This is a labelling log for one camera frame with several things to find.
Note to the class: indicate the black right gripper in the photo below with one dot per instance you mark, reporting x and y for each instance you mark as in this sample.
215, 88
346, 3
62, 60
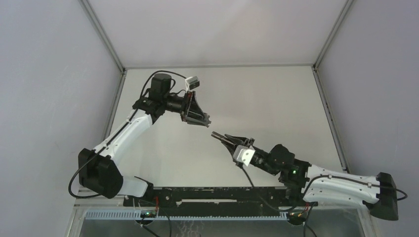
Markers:
242, 140

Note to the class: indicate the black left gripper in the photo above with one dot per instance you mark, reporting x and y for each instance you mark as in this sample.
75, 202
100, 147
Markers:
189, 104

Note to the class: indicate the metal water faucet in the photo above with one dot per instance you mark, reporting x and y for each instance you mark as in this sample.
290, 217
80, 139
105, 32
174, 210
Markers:
220, 137

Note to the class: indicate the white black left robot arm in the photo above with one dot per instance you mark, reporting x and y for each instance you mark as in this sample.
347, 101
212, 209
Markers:
99, 167

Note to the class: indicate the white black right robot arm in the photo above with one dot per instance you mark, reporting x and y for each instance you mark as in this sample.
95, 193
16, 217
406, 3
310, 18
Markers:
310, 183

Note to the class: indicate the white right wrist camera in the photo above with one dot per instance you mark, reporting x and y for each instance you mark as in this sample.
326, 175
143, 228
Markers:
243, 154

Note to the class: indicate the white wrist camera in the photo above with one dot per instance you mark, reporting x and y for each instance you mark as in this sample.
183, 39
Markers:
243, 154
191, 83

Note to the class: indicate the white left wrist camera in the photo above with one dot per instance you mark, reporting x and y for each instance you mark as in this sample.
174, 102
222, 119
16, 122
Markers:
191, 83

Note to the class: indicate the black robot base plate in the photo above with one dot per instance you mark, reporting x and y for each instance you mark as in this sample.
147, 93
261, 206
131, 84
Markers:
223, 201

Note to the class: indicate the white slotted cable duct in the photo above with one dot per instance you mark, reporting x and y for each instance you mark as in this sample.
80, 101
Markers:
113, 214

